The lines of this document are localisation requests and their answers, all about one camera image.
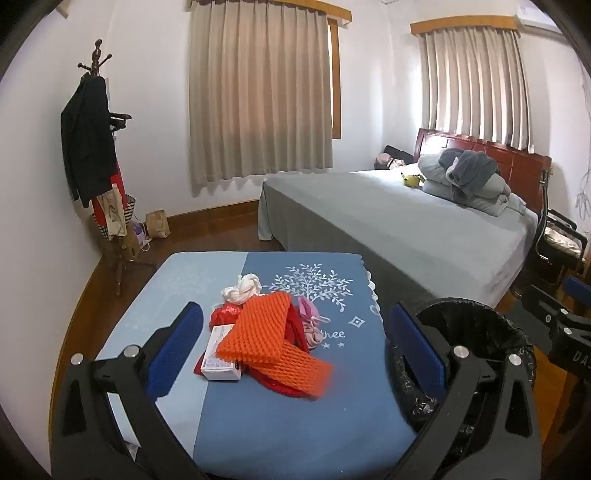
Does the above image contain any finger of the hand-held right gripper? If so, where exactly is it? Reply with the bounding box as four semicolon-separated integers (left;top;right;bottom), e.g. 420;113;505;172
522;284;568;334
564;276;591;302

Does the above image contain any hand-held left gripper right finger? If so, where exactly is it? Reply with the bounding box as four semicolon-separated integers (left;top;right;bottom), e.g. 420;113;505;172
387;302;543;480

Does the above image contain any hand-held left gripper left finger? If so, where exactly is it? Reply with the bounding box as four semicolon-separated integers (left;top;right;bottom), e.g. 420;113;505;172
50;301;208;480

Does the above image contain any white cardboard box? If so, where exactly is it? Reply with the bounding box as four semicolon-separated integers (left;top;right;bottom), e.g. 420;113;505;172
201;323;243;382

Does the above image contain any red plastic bag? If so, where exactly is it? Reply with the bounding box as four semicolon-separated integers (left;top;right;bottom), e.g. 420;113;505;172
210;303;245;329

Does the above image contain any bin with black bag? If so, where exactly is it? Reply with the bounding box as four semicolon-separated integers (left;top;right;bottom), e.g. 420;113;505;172
392;298;536;480

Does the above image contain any orange foam net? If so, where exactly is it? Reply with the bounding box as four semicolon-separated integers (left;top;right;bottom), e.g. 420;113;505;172
216;292;334;400

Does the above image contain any pink fabric pouch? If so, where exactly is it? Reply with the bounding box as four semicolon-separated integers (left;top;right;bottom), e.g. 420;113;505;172
298;295;331;347

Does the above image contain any red plastic wrapper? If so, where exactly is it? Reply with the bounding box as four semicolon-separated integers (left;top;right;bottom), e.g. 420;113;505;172
193;307;310;398

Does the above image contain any black chair with cushion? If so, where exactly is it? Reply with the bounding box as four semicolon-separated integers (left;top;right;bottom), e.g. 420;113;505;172
531;168;589;287

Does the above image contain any wooden coat rack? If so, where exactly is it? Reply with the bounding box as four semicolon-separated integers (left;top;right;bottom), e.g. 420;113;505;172
76;39;158;296

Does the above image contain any brown paper bag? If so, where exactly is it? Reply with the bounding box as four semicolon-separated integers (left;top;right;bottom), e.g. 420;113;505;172
146;210;171;239

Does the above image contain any folded grey quilt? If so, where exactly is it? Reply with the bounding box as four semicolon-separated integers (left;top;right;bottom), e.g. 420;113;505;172
418;154;527;217

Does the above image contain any bed with grey sheet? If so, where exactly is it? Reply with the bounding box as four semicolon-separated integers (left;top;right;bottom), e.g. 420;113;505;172
257;168;541;324

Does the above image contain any red wooden headboard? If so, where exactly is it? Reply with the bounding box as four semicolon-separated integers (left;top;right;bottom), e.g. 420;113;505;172
413;128;552;213

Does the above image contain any blue tree print tablecloth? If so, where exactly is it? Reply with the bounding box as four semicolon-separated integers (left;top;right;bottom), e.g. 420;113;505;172
95;251;419;480

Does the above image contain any striped bag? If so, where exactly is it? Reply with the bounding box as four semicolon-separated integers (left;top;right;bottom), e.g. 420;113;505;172
92;194;137;243

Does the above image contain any beige canvas tote bag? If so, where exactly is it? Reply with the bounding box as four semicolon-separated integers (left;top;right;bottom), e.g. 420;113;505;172
97;182;127;238

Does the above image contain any dark grey towel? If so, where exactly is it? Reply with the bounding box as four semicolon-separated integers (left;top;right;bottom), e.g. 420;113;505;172
438;148;499;204

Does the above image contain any red paper bag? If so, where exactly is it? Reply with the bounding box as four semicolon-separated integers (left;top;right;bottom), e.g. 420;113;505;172
90;164;127;232

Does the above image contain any black jacket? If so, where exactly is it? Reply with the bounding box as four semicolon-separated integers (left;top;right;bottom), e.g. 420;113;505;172
60;74;118;208

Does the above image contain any narrow beige curtain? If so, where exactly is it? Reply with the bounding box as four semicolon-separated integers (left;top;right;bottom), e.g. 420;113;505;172
418;25;531;151

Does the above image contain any wide beige curtain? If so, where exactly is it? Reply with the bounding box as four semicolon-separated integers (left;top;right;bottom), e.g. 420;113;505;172
189;2;334;190

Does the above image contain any white air conditioner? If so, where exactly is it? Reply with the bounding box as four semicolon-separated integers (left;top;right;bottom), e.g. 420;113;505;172
515;0;566;33

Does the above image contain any short wooden curtain pelmet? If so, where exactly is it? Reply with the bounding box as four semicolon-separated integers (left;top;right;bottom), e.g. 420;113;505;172
410;16;522;38

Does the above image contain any long wooden curtain pelmet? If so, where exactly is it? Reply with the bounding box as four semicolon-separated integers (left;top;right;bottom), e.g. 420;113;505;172
189;0;354;21

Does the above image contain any wooden window frame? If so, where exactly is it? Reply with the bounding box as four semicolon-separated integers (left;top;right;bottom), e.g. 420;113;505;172
328;18;342;139

